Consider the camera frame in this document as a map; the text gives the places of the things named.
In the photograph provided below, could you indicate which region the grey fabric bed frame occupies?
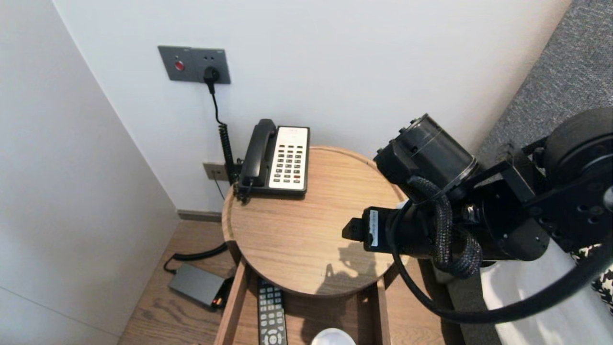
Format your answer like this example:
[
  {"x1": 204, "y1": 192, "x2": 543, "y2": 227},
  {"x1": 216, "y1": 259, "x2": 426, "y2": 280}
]
[{"x1": 433, "y1": 259, "x2": 501, "y2": 345}]

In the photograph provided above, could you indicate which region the black remote control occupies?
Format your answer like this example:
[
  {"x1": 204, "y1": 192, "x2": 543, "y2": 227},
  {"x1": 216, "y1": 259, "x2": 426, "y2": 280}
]
[{"x1": 258, "y1": 279, "x2": 288, "y2": 345}]

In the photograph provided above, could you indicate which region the black coiled power cable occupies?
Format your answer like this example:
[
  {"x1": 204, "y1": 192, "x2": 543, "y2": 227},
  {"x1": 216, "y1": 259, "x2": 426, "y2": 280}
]
[{"x1": 164, "y1": 84, "x2": 238, "y2": 276}]

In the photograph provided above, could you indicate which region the white round lidded box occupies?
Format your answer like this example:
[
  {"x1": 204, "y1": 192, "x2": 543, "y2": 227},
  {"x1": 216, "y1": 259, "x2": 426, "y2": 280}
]
[{"x1": 311, "y1": 328, "x2": 357, "y2": 345}]

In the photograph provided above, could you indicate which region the round wooden side table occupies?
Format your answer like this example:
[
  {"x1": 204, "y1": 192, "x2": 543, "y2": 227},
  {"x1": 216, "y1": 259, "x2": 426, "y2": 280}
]
[{"x1": 221, "y1": 146, "x2": 412, "y2": 299}]

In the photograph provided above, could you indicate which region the grey upholstered headboard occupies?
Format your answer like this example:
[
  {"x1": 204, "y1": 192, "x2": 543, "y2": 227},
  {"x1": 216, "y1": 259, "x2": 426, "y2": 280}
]
[{"x1": 472, "y1": 0, "x2": 613, "y2": 166}]

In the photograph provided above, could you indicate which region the black coiled handset cord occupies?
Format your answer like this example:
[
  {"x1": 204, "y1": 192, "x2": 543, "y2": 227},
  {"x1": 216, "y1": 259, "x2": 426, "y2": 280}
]
[{"x1": 233, "y1": 177, "x2": 254, "y2": 204}]

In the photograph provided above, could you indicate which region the black power plug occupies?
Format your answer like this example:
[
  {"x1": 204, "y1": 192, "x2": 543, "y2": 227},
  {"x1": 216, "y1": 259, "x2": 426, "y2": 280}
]
[{"x1": 204, "y1": 67, "x2": 221, "y2": 94}]

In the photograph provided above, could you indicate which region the grey power adapter brick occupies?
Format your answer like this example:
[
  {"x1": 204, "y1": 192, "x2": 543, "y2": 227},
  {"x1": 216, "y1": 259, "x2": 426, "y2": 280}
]
[{"x1": 168, "y1": 264, "x2": 226, "y2": 307}]

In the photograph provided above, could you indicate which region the beige wall phone socket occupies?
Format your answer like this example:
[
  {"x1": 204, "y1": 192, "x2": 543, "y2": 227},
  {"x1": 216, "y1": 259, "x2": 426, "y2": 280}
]
[{"x1": 203, "y1": 162, "x2": 230, "y2": 182}]

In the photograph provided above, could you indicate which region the grey switch plate red button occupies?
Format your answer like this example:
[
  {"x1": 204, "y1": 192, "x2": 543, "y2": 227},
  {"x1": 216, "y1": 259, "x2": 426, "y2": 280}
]
[{"x1": 158, "y1": 46, "x2": 194, "y2": 82}]

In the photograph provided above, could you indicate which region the curved front wooden drawer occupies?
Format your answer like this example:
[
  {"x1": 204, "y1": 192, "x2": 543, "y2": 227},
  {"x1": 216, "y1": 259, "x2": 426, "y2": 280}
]
[{"x1": 214, "y1": 259, "x2": 391, "y2": 345}]

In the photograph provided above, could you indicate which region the black and white desk telephone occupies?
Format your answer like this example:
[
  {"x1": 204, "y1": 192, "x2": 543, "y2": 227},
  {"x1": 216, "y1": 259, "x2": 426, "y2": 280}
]
[{"x1": 238, "y1": 126, "x2": 311, "y2": 196}]

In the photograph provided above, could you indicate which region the grey skirting board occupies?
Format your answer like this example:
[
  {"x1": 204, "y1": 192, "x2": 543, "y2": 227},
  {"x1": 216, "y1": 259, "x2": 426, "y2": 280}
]
[{"x1": 177, "y1": 210, "x2": 223, "y2": 224}]

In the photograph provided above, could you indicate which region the black adapter output cable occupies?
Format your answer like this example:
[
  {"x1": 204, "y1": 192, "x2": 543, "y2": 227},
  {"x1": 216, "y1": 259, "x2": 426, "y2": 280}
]
[{"x1": 213, "y1": 277, "x2": 236, "y2": 310}]

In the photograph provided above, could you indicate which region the black white houndstooth pillow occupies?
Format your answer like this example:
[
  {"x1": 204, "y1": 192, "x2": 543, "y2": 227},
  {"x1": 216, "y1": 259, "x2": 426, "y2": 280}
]
[{"x1": 570, "y1": 242, "x2": 613, "y2": 312}]

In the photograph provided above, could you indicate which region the grey wall power socket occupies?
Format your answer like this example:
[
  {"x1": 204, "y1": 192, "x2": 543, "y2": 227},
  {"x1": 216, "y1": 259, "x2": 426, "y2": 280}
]
[{"x1": 191, "y1": 48, "x2": 231, "y2": 85}]

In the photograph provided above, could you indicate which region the black telephone handset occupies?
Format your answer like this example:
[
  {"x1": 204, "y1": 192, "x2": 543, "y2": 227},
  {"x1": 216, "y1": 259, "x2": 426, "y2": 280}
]
[{"x1": 239, "y1": 119, "x2": 277, "y2": 187}]

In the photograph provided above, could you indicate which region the black braided sleeve cable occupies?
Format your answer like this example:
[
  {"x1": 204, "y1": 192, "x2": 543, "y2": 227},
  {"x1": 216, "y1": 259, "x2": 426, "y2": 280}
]
[{"x1": 407, "y1": 176, "x2": 483, "y2": 279}]

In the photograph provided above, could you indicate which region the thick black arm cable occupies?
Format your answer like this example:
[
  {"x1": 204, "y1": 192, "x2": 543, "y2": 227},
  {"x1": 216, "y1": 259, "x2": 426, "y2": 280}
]
[{"x1": 386, "y1": 201, "x2": 613, "y2": 324}]

